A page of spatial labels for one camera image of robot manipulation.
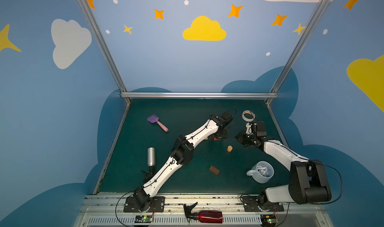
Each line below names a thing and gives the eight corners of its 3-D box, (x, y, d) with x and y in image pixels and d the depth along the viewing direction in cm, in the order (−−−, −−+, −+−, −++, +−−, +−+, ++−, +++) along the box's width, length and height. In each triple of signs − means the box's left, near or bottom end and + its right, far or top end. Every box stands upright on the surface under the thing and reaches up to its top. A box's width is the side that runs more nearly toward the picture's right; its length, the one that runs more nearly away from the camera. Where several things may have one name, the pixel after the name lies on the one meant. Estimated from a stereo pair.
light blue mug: (247, 183, 83) (252, 178, 76) (243, 166, 89) (247, 160, 83) (270, 183, 83) (277, 178, 77) (265, 166, 89) (271, 161, 83)
